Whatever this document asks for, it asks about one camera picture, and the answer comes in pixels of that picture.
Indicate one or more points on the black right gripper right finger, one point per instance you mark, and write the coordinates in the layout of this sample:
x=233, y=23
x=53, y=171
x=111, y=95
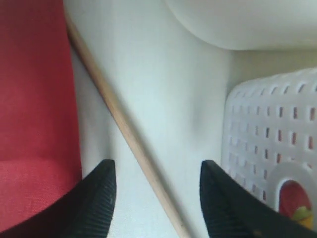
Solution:
x=229, y=211

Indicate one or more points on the cream plastic bin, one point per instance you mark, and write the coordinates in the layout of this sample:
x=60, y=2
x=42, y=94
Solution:
x=250, y=24

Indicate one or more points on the wooden chopstick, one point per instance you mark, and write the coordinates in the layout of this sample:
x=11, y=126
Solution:
x=127, y=129

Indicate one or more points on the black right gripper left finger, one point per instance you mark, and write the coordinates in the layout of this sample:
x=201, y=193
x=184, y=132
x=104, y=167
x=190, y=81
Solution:
x=86, y=211

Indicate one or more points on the white perforated basket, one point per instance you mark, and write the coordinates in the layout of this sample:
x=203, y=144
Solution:
x=270, y=135

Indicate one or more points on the red tablecloth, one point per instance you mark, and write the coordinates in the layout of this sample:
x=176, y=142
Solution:
x=39, y=134

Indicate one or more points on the red toy sausage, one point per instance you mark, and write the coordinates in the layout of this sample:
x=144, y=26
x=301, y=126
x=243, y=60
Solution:
x=292, y=196

